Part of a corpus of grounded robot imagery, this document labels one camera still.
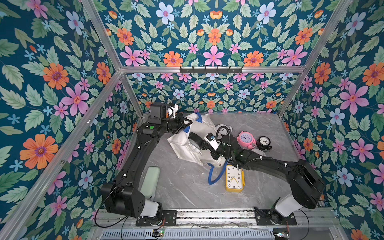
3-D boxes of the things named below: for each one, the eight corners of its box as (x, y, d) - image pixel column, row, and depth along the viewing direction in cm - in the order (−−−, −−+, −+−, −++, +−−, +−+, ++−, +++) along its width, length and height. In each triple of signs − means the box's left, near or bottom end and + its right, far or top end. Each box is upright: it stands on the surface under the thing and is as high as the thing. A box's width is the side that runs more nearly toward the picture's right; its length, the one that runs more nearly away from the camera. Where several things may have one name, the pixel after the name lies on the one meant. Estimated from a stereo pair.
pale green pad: (141, 198, 82) (138, 195, 78) (148, 169, 92) (146, 166, 89) (155, 198, 82) (153, 195, 78) (161, 169, 92) (159, 166, 89)
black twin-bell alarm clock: (258, 151, 100) (259, 148, 97) (254, 139, 106) (256, 136, 103) (271, 151, 100) (273, 148, 97) (267, 139, 106) (269, 136, 103)
